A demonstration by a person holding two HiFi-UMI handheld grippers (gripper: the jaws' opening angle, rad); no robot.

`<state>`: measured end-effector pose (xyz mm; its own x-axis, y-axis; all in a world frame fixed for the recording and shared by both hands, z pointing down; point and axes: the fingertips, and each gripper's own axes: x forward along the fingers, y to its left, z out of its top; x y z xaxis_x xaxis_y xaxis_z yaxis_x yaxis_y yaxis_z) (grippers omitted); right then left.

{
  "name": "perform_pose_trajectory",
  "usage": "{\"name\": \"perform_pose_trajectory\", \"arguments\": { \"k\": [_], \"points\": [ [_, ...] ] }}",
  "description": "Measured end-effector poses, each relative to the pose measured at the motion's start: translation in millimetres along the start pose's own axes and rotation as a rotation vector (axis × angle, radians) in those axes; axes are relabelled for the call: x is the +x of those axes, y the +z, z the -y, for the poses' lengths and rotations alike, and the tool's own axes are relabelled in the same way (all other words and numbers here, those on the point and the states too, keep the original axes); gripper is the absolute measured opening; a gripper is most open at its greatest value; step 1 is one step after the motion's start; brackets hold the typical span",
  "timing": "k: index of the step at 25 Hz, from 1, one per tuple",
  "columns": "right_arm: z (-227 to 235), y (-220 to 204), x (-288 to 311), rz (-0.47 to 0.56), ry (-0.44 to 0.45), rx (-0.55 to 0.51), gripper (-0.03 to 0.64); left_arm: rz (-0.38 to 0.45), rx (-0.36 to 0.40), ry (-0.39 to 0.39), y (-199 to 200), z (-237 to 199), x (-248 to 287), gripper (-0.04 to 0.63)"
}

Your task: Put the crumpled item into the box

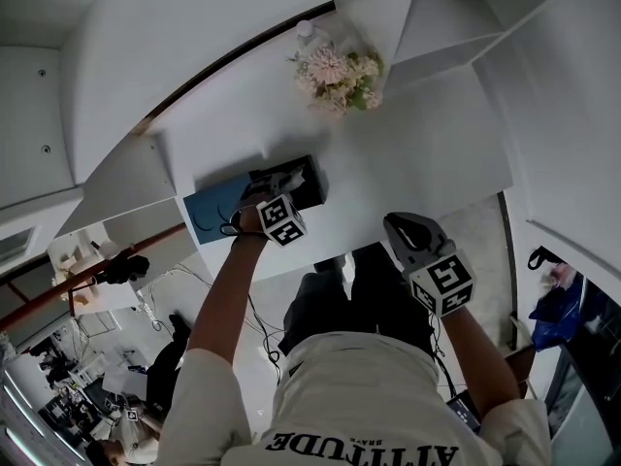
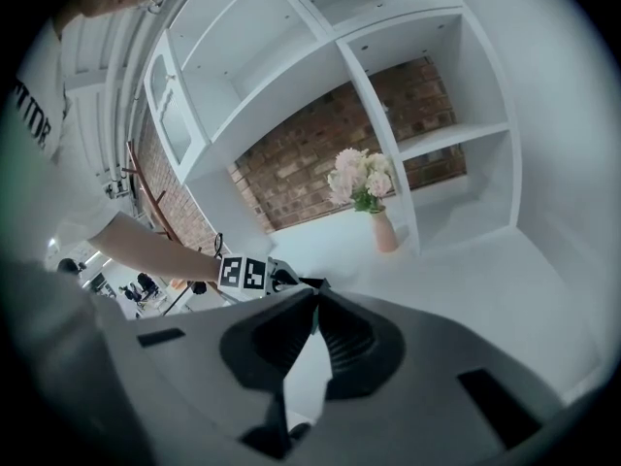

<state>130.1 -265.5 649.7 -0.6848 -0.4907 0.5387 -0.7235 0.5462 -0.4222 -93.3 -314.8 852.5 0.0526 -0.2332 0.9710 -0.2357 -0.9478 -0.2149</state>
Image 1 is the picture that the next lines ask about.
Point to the brown wooden coat rack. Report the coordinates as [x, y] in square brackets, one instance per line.
[160, 241]

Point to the pink and white bag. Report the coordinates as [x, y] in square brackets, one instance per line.
[558, 277]

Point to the blue plastic bag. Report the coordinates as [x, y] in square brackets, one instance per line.
[555, 323]

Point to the dark green box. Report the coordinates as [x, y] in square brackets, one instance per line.
[213, 211]

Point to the white desk with hutch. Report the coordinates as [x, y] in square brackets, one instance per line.
[412, 163]

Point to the black hanging bag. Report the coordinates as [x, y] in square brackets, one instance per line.
[126, 269]

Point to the black belt device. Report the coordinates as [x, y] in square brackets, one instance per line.
[463, 410]

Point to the black framed glass door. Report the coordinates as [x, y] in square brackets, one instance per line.
[592, 367]

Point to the person's black trousers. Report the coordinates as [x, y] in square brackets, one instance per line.
[320, 304]

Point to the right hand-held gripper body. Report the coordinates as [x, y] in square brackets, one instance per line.
[441, 284]

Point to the person's left hand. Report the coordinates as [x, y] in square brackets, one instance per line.
[251, 220]

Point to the person's white t-shirt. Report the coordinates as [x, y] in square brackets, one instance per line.
[354, 396]

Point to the wooden chair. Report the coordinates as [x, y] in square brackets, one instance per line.
[521, 362]

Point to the pink flowers in vase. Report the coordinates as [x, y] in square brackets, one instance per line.
[335, 73]

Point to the person's left forearm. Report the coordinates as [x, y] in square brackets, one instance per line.
[223, 299]

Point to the person's right forearm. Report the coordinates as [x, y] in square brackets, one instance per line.
[478, 357]

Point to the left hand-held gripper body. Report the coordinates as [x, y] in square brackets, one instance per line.
[284, 221]

